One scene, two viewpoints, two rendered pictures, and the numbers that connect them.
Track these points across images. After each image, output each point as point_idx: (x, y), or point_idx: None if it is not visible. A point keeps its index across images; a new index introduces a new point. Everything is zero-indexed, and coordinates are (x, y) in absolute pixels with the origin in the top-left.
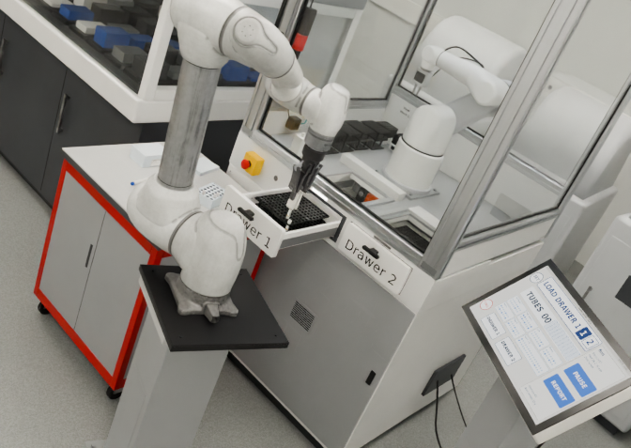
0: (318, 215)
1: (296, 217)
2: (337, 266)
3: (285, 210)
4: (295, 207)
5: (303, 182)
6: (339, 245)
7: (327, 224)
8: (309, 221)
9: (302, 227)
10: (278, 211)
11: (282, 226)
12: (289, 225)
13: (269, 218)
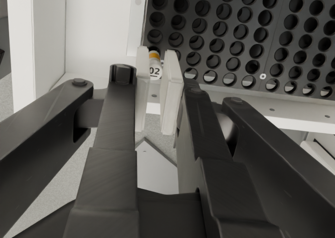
0: (329, 84)
1: (219, 55)
2: (286, 130)
3: (219, 0)
4: (160, 87)
5: (181, 142)
6: (304, 146)
7: (304, 129)
8: (256, 89)
9: (229, 78)
10: None
11: (152, 40)
12: (192, 46)
13: (22, 50)
